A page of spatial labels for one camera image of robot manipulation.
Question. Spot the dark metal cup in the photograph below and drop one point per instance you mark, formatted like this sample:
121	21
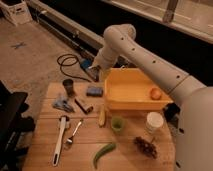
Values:
68	85

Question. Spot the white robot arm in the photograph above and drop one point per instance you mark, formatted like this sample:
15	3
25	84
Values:
194	141

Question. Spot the orange fruit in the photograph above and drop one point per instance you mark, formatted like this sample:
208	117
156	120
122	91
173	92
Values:
155	94

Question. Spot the white cardboard box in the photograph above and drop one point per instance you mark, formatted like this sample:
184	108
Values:
17	14

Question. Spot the metal spoon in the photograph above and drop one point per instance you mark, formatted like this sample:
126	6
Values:
70	140

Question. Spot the yellow plastic bin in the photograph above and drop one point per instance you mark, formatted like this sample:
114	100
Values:
129	89

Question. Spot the dark grape bunch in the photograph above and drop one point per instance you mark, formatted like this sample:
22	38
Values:
147	148

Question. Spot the green plastic cup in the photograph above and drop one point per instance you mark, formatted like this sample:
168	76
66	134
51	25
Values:
117	124

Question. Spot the green chili pepper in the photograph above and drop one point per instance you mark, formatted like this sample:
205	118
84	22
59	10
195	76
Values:
107	148

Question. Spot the black chair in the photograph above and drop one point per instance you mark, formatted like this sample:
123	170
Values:
12	125

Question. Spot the blue sponge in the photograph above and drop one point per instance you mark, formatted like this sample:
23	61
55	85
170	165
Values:
94	91

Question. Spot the blue black power box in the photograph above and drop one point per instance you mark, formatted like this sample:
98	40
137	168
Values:
85	64

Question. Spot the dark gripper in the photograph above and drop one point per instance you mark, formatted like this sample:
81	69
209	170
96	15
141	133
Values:
94	73

